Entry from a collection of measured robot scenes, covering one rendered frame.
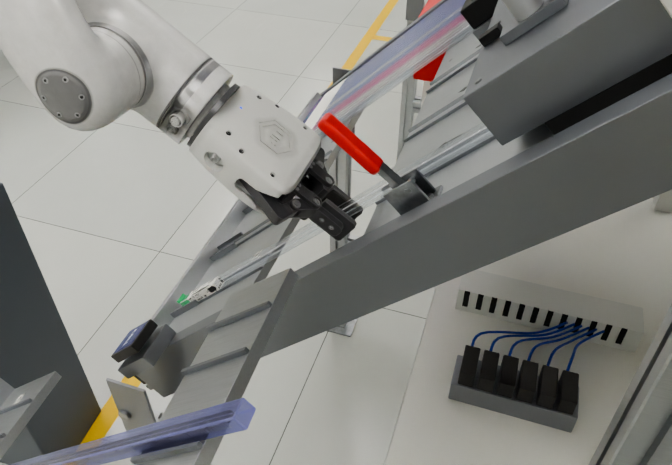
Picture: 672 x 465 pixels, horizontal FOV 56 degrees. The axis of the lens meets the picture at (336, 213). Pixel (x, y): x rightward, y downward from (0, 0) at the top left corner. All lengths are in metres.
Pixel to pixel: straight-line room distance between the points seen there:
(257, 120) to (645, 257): 0.77
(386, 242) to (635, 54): 0.22
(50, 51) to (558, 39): 0.36
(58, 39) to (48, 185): 1.92
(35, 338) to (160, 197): 0.97
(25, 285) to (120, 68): 0.83
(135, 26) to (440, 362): 0.60
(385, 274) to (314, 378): 1.15
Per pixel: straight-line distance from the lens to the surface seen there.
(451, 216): 0.46
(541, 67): 0.44
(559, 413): 0.87
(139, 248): 2.06
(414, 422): 0.87
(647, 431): 0.55
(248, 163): 0.57
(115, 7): 0.60
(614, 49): 0.43
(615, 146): 0.42
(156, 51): 0.58
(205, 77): 0.59
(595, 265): 1.12
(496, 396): 0.87
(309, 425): 1.58
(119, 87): 0.54
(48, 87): 0.54
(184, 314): 0.83
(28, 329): 1.36
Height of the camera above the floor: 1.35
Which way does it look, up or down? 40 degrees down
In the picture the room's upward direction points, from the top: straight up
